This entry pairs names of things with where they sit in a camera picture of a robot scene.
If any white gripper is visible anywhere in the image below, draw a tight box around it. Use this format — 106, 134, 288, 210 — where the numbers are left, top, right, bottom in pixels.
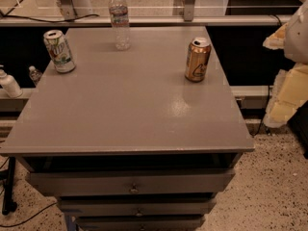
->
263, 0, 308, 128

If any gold soda can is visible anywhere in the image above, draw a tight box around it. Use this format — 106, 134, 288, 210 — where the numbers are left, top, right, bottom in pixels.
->
185, 37, 212, 82

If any green white 7up can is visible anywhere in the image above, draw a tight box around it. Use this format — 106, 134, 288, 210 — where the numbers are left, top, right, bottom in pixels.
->
43, 30, 76, 73

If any clear plastic water bottle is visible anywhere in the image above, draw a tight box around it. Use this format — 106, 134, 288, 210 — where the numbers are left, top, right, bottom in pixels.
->
109, 0, 130, 50

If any grey drawer cabinet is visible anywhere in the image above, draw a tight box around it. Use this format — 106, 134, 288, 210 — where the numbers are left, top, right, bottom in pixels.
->
0, 26, 256, 231

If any top grey drawer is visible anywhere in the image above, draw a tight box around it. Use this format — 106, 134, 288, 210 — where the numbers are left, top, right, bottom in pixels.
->
28, 169, 235, 196

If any grey drawer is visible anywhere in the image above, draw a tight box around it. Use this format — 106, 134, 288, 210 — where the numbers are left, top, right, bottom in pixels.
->
28, 169, 235, 196
76, 216, 204, 231
60, 198, 216, 217

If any middle grey drawer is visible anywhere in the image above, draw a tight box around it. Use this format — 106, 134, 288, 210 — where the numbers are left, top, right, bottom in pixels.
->
60, 198, 216, 217

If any bottom grey drawer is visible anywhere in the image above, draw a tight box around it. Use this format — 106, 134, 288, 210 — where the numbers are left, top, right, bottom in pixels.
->
76, 216, 204, 231

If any small plastic bottle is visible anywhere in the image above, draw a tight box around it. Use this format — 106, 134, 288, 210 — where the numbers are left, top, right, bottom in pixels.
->
29, 65, 42, 86

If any metal railing ledge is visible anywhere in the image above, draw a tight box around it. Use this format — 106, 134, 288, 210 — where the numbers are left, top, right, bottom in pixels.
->
0, 14, 291, 27

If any black metal stand leg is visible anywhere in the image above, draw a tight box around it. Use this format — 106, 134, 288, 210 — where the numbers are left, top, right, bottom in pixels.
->
0, 157, 17, 216

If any black cable on ledge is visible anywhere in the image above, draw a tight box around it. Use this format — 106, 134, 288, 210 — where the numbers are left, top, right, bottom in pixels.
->
0, 9, 100, 23

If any white cylinder post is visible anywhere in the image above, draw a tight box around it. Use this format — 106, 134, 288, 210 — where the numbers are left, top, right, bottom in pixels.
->
56, 0, 92, 19

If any black floor cable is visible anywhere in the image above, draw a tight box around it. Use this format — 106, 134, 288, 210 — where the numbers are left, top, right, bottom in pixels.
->
0, 201, 59, 228

